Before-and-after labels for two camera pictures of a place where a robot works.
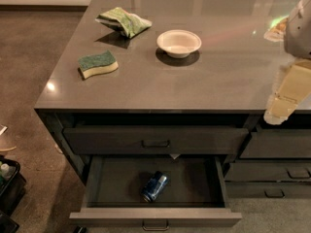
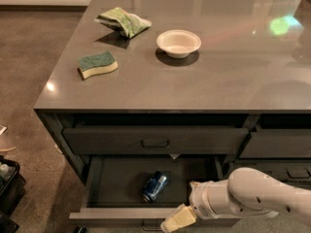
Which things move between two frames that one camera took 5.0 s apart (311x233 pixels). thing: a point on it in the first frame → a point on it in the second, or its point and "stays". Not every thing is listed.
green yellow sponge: (95, 63) stays
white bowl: (179, 43) stays
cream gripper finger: (293, 86) → (181, 216)
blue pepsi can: (155, 186) stays
